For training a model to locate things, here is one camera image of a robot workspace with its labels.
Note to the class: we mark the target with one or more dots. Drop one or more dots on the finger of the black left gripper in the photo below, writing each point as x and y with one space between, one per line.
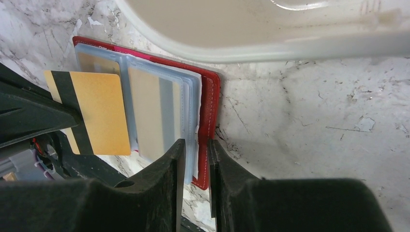
27 110

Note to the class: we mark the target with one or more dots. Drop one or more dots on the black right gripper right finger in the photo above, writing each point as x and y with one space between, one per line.
242 202

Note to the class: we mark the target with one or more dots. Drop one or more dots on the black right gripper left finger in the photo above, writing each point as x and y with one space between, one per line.
50 206

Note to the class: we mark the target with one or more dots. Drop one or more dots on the red card holder wallet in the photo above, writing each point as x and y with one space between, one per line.
200 90

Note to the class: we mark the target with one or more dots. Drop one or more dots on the white plastic tray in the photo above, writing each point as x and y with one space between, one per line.
230 31

